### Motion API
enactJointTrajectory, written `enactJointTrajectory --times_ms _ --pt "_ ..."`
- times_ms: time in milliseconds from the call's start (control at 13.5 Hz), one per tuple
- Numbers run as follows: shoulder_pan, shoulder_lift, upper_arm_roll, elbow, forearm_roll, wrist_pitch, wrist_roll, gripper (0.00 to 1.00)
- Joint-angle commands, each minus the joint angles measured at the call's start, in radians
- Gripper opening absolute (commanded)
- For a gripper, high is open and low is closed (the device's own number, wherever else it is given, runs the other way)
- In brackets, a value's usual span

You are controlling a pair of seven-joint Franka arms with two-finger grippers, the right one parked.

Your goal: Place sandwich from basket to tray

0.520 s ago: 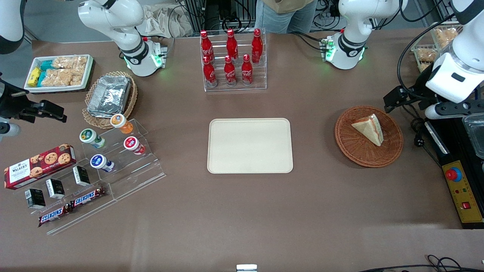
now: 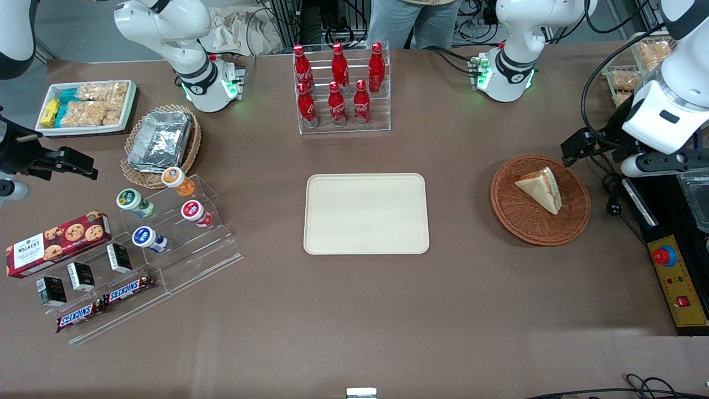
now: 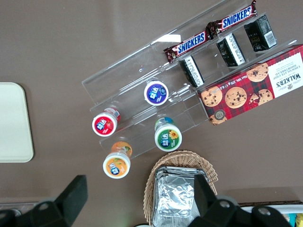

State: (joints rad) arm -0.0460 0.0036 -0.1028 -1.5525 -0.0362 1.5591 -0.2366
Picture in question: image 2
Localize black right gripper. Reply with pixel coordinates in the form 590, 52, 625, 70
0, 108, 99, 181

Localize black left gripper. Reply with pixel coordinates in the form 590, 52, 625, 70
561, 100, 639, 167

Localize triangular sandwich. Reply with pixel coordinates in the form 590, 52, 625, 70
514, 166, 563, 216

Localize light tan wicker basket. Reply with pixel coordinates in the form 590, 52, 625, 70
120, 104, 202, 190

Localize white rectangular snack tray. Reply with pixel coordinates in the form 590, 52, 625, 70
35, 79, 138, 137

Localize brown round wicker basket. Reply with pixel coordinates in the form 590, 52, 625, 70
490, 154, 592, 247

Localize beige plastic serving tray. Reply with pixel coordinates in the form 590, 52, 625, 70
303, 173, 430, 256

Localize yellow snack box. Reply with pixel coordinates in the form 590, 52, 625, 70
40, 99, 61, 127

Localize clear rice cracker packet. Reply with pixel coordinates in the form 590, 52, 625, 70
76, 82, 130, 104
61, 100, 124, 129
609, 68, 645, 93
636, 40, 674, 73

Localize green lid gum jar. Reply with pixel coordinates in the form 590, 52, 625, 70
116, 188, 156, 219

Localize red Walkers cookie box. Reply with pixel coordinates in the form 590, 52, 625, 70
6, 211, 112, 279

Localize black machine base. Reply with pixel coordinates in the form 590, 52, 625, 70
622, 158, 709, 337

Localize stack of foil containers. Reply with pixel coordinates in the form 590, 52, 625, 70
127, 110, 193, 173

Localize small black chocolate box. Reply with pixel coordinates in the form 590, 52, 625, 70
66, 262, 96, 293
36, 276, 68, 308
106, 243, 133, 274

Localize blue lid gum jar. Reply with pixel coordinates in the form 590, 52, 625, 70
131, 226, 169, 254

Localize clear plastic container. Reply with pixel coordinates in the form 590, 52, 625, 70
676, 168, 709, 234

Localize orange lid gum jar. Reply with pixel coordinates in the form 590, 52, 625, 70
161, 167, 196, 198

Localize red emergency stop button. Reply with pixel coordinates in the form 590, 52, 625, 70
652, 244, 678, 268

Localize red lid gum jar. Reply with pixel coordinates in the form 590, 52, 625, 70
181, 200, 214, 228

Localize Snickers chocolate bar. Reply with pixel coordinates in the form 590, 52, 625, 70
102, 275, 157, 306
55, 301, 107, 334

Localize clear acrylic step stand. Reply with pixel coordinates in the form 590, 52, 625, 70
119, 175, 243, 295
19, 238, 173, 345

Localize yellow control panel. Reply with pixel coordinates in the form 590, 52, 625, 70
647, 236, 709, 329

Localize clear acrylic bottle rack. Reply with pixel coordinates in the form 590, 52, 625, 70
292, 42, 392, 135

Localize white crumpled cloth bag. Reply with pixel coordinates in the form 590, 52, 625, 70
201, 6, 285, 57

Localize person in blue jeans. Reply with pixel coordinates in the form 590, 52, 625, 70
366, 0, 464, 50

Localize red cola bottle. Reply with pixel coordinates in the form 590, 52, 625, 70
328, 81, 348, 127
353, 79, 372, 126
292, 44, 314, 93
297, 82, 320, 129
331, 42, 351, 93
368, 42, 386, 94

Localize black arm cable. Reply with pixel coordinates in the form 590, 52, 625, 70
580, 21, 675, 151

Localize black cable with plug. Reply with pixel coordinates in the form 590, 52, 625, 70
588, 155, 650, 245

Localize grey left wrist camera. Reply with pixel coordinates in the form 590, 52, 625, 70
620, 150, 696, 178

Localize white wire shelf rack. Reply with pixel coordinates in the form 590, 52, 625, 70
601, 30, 680, 109

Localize black floor cable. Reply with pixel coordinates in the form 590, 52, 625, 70
525, 374, 709, 399

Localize aluminium equipment frame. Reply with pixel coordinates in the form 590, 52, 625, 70
267, 0, 369, 50

